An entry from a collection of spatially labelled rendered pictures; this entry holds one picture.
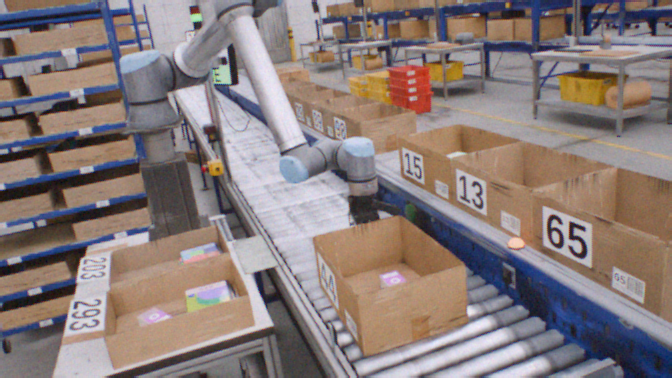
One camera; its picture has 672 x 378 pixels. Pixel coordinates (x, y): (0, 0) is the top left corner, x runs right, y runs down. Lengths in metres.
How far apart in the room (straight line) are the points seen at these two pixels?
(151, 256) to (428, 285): 1.10
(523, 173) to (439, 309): 0.74
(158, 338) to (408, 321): 0.65
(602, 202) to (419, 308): 0.62
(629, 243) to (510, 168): 0.73
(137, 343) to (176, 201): 0.82
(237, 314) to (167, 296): 0.33
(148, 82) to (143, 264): 0.67
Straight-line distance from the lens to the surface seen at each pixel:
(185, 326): 1.49
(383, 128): 2.48
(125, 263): 2.04
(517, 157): 1.90
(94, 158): 3.07
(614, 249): 1.28
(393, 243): 1.68
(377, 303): 1.27
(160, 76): 2.12
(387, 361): 1.33
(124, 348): 1.50
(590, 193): 1.58
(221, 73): 2.89
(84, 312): 1.62
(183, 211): 2.19
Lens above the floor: 1.55
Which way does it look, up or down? 18 degrees down
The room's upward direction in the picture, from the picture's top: 8 degrees counter-clockwise
